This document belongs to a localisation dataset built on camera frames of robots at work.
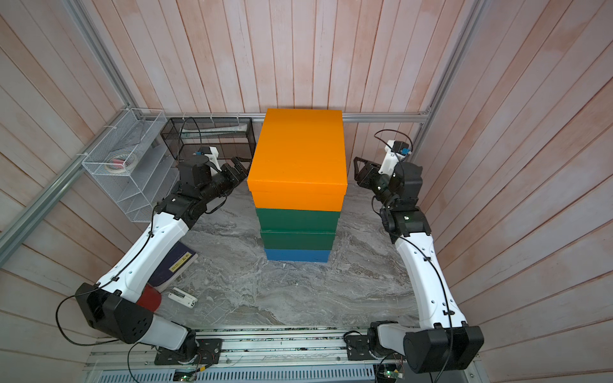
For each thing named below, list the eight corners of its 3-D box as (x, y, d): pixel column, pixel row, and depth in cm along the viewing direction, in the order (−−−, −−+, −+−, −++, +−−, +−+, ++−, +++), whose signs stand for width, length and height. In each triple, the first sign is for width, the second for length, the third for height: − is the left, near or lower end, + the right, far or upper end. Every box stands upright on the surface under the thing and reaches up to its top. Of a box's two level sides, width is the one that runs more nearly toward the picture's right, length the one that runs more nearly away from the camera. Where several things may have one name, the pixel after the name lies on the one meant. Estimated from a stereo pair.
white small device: (171, 299, 86) (166, 296, 83) (178, 289, 88) (174, 286, 85) (192, 309, 84) (189, 306, 81) (199, 298, 86) (196, 295, 83)
